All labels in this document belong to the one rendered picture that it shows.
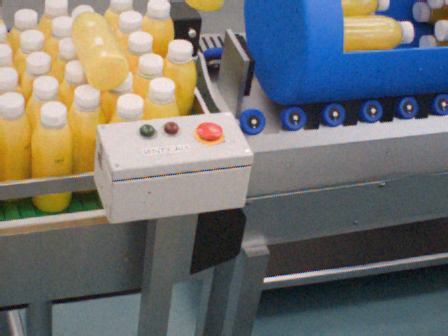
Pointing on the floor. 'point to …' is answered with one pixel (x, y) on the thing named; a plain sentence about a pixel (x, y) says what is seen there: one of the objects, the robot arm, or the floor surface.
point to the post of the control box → (158, 275)
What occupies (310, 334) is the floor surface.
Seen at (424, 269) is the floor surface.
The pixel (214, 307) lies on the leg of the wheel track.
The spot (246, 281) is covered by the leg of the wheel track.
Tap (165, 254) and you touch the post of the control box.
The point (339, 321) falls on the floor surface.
